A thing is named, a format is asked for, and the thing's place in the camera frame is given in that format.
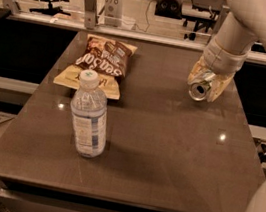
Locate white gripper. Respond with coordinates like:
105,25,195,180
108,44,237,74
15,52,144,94
187,37,248,103

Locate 7up soda can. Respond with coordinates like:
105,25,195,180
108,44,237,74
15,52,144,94
188,70,215,102

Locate dark background desk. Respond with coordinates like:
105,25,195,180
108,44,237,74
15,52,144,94
182,0,226,41

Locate black box with speakers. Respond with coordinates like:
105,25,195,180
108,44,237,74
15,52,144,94
155,0,182,19

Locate brown sea salt chip bag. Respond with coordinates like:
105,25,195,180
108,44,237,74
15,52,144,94
75,34,137,78

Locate clear plastic water bottle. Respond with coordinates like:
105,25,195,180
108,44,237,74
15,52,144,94
70,69,107,158

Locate yellow chip bag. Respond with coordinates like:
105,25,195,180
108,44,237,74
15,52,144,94
53,64,121,100

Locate black stand base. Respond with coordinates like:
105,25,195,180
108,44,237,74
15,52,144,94
29,2,70,16

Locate middle metal rail bracket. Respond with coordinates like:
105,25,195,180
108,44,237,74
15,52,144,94
84,0,97,29

